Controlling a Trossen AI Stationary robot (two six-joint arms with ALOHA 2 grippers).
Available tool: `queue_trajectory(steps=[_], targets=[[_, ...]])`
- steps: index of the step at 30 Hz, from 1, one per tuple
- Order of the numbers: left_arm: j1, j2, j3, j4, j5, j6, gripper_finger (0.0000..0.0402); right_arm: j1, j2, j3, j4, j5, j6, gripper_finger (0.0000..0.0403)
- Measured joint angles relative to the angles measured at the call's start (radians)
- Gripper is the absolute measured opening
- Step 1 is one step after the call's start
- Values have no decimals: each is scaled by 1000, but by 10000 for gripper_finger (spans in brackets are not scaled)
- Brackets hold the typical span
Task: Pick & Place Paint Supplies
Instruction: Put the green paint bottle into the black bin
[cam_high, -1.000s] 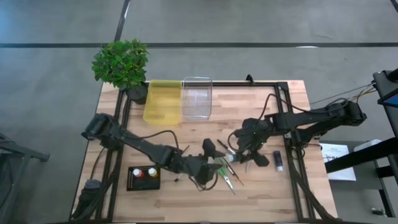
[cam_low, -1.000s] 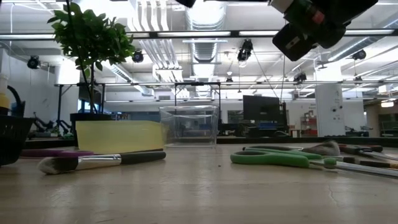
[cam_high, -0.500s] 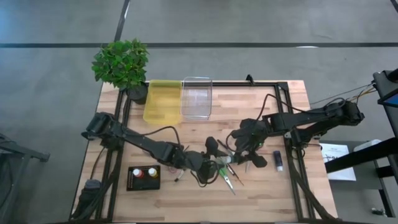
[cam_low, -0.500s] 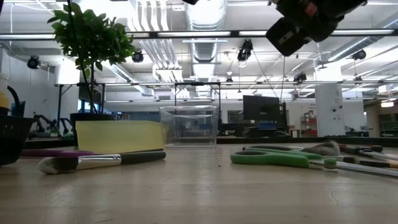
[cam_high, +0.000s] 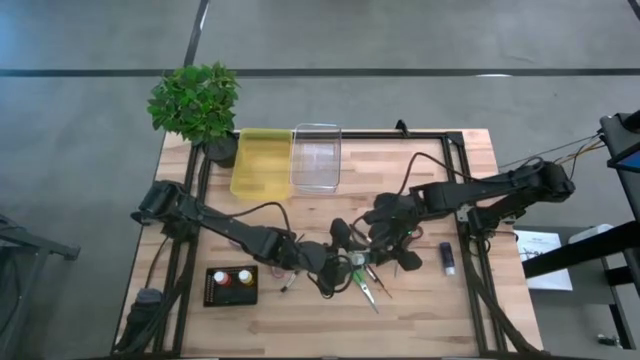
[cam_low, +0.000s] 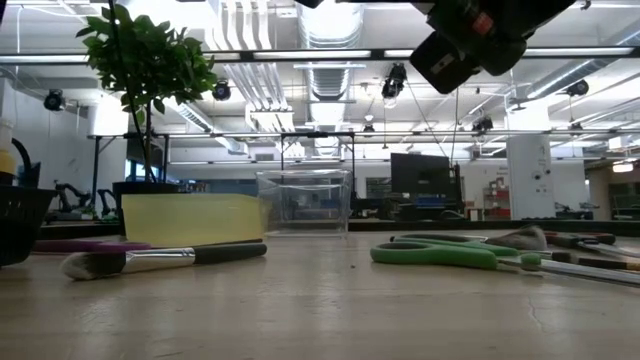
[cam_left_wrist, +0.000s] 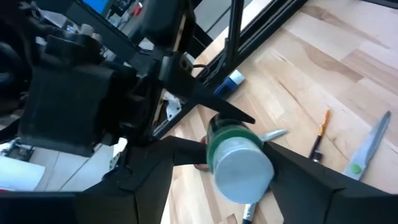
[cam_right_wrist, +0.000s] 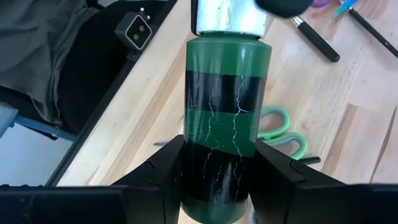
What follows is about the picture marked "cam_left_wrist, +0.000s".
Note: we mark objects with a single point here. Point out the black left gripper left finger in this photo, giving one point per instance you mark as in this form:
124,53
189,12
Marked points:
146,193

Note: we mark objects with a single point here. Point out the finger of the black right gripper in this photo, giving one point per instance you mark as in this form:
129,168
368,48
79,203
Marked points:
189,152
189,88

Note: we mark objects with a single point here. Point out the green paint bottle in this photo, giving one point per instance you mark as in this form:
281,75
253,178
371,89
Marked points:
242,171

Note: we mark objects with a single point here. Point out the blue paint bottle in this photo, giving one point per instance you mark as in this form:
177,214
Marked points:
227,87

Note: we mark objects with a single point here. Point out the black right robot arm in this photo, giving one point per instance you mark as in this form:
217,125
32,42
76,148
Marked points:
155,25

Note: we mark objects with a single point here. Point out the black metal table frame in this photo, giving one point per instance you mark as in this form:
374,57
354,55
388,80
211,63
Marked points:
264,31

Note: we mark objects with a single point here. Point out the white paper sheet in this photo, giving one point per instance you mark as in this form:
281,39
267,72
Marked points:
18,174

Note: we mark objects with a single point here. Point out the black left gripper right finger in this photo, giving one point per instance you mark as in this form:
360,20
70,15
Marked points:
304,199

